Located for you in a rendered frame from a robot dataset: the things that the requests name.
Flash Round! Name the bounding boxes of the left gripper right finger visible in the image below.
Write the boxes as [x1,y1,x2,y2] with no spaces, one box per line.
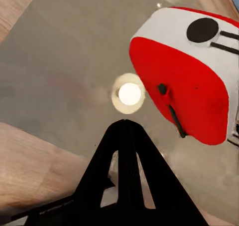
[125,119,209,226]

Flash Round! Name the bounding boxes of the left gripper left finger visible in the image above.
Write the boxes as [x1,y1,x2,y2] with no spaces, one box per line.
[58,119,133,226]

